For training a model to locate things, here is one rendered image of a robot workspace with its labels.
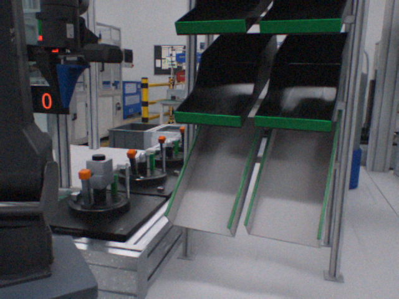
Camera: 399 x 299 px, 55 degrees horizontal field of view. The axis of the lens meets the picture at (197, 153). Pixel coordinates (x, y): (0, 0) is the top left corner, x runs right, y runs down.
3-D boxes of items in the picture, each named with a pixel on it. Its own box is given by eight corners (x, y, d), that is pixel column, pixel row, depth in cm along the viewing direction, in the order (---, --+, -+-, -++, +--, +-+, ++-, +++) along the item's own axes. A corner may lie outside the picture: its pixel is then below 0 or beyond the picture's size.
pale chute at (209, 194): (235, 238, 70) (229, 228, 67) (171, 225, 76) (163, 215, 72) (268, 119, 84) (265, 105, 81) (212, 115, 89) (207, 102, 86)
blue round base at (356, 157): (360, 191, 144) (365, 152, 141) (317, 187, 147) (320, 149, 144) (355, 180, 159) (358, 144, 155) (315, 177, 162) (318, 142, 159)
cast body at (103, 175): (101, 190, 84) (100, 159, 83) (83, 188, 85) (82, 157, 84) (118, 179, 92) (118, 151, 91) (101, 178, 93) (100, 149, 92)
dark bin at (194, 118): (240, 128, 68) (237, 91, 64) (175, 123, 73) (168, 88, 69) (277, 63, 88) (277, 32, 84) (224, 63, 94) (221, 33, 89)
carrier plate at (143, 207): (126, 244, 75) (126, 234, 75) (20, 230, 81) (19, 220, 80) (166, 205, 98) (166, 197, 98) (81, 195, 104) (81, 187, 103)
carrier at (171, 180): (168, 203, 99) (168, 156, 97) (84, 194, 105) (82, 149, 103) (192, 179, 122) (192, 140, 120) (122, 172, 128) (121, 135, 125)
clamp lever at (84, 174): (90, 205, 82) (85, 172, 80) (81, 204, 83) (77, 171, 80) (98, 197, 86) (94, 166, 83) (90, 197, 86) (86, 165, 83)
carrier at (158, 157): (192, 179, 123) (193, 139, 120) (123, 172, 128) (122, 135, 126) (209, 162, 146) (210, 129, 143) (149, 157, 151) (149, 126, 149)
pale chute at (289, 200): (320, 248, 67) (320, 238, 63) (247, 234, 72) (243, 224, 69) (341, 123, 81) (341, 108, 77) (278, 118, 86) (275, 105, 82)
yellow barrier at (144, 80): (148, 136, 775) (147, 77, 751) (138, 135, 780) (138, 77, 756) (194, 118, 1096) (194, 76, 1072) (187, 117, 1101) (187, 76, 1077)
